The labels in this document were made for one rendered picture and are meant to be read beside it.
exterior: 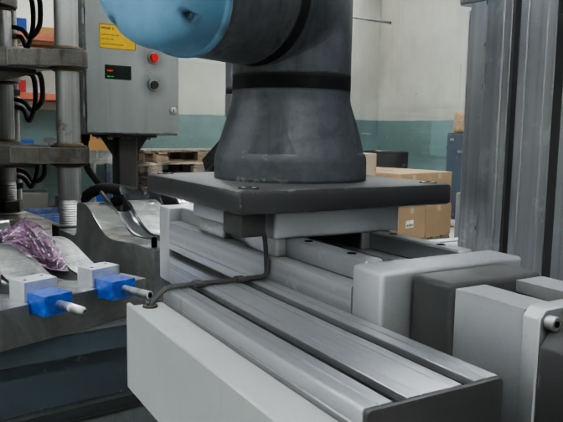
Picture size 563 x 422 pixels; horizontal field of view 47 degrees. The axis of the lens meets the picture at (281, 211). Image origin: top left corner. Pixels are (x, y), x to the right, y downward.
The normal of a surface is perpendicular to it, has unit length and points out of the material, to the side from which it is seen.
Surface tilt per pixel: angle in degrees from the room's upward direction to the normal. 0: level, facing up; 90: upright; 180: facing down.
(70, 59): 90
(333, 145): 73
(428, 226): 90
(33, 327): 90
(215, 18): 129
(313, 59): 91
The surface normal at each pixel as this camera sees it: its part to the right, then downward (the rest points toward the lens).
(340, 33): 0.75, 0.09
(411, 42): -0.83, 0.05
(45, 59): -0.02, 0.12
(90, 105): 0.58, 0.11
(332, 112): 0.55, -0.20
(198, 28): 0.45, 0.85
